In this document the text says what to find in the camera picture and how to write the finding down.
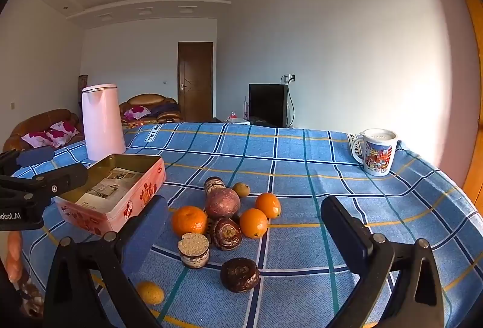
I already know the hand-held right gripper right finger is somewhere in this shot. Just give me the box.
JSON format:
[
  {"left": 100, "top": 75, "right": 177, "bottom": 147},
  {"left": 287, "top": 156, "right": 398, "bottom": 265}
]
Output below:
[{"left": 321, "top": 196, "right": 446, "bottom": 328}]

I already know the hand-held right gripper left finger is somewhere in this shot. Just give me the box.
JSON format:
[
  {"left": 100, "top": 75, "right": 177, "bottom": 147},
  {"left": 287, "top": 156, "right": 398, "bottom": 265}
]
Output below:
[{"left": 43, "top": 195, "right": 168, "bottom": 328}]

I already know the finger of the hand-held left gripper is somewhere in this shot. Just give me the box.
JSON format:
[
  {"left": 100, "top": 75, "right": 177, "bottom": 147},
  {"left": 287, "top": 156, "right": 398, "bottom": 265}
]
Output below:
[
  {"left": 0, "top": 163, "right": 89, "bottom": 206},
  {"left": 0, "top": 146, "right": 55, "bottom": 176}
]

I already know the pink tin box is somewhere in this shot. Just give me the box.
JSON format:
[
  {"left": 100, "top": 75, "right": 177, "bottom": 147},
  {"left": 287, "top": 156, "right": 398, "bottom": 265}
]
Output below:
[{"left": 55, "top": 154, "right": 167, "bottom": 236}]

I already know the large tangerine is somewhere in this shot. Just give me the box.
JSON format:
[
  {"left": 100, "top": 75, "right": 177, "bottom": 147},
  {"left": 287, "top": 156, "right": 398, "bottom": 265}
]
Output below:
[{"left": 171, "top": 206, "right": 209, "bottom": 238}]

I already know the round layered snack cake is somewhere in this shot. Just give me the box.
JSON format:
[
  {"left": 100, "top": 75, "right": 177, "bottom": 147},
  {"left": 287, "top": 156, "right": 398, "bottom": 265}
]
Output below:
[{"left": 178, "top": 232, "right": 211, "bottom": 270}]

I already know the small yellow speckled fruit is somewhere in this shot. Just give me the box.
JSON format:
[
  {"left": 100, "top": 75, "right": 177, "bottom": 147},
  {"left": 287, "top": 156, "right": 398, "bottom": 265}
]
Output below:
[{"left": 136, "top": 281, "right": 165, "bottom": 305}]

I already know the dark round snack cake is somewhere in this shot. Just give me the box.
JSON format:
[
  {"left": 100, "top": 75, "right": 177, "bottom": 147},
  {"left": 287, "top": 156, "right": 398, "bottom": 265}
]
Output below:
[{"left": 204, "top": 176, "right": 224, "bottom": 196}]

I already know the purple round fruit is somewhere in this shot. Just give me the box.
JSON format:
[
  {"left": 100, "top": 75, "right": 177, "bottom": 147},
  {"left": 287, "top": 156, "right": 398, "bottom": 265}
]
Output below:
[{"left": 205, "top": 187, "right": 241, "bottom": 220}]

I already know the dark brown round fruit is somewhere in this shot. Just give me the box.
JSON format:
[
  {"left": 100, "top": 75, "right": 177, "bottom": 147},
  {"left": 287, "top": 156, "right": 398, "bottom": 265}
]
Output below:
[
  {"left": 220, "top": 257, "right": 261, "bottom": 293},
  {"left": 209, "top": 217, "right": 243, "bottom": 251}
]

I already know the small orange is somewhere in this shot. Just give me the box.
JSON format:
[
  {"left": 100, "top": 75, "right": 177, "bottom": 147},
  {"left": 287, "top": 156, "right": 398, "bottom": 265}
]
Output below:
[
  {"left": 239, "top": 208, "right": 269, "bottom": 239},
  {"left": 255, "top": 193, "right": 282, "bottom": 219}
]

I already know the person's left hand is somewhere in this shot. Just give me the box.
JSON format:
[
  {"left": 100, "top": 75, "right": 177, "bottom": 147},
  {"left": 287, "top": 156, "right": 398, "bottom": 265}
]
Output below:
[{"left": 5, "top": 231, "right": 23, "bottom": 281}]

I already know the pink floral pillow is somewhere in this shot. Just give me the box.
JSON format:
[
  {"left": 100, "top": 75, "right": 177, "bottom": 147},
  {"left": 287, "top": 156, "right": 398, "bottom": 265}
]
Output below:
[
  {"left": 126, "top": 105, "right": 151, "bottom": 120},
  {"left": 22, "top": 120, "right": 80, "bottom": 148}
]

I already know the brown leather sofa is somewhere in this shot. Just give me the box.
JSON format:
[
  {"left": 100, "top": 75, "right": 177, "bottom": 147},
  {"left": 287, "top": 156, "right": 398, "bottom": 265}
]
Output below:
[{"left": 3, "top": 108, "right": 84, "bottom": 152}]

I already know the printed paper leaflet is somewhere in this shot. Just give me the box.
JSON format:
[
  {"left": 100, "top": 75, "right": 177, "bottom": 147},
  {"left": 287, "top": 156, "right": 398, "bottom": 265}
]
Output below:
[{"left": 75, "top": 167, "right": 142, "bottom": 205}]

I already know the pink electric kettle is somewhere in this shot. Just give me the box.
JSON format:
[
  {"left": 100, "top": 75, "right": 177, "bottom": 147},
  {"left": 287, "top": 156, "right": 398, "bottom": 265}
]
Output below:
[{"left": 82, "top": 84, "right": 126, "bottom": 162}]

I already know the dark patterned cloth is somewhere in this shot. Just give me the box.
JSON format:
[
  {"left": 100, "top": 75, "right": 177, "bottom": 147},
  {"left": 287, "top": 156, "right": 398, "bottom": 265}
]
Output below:
[{"left": 17, "top": 275, "right": 44, "bottom": 317}]

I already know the blue plaid blanket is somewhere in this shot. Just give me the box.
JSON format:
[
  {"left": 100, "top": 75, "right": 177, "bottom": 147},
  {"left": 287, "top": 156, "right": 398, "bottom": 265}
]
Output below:
[{"left": 11, "top": 121, "right": 483, "bottom": 328}]

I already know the white cartoon print mug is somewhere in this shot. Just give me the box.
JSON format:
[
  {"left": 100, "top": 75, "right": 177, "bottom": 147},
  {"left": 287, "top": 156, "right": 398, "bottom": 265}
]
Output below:
[{"left": 351, "top": 128, "right": 400, "bottom": 177}]

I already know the purple blanket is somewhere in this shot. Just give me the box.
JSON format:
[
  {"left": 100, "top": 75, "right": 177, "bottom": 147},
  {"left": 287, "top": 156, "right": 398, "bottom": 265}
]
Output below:
[{"left": 151, "top": 103, "right": 181, "bottom": 121}]

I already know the brown leather armchair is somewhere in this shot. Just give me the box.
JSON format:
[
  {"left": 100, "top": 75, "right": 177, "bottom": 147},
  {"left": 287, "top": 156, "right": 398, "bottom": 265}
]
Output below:
[{"left": 120, "top": 93, "right": 182, "bottom": 124}]

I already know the red and white box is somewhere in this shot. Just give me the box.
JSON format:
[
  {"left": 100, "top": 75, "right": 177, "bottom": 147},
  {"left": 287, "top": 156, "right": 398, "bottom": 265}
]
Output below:
[{"left": 226, "top": 111, "right": 250, "bottom": 125}]

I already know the brown wooden door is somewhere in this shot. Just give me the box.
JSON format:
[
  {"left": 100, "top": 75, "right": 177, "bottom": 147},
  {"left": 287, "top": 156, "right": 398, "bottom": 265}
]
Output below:
[{"left": 177, "top": 42, "right": 214, "bottom": 122}]

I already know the black television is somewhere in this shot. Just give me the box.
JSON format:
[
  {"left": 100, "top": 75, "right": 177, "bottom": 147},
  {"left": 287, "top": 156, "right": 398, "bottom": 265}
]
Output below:
[{"left": 248, "top": 83, "right": 289, "bottom": 128}]

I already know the black power cable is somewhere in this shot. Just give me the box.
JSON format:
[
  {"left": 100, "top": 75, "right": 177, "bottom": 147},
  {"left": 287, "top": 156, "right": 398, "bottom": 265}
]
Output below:
[{"left": 281, "top": 75, "right": 296, "bottom": 127}]

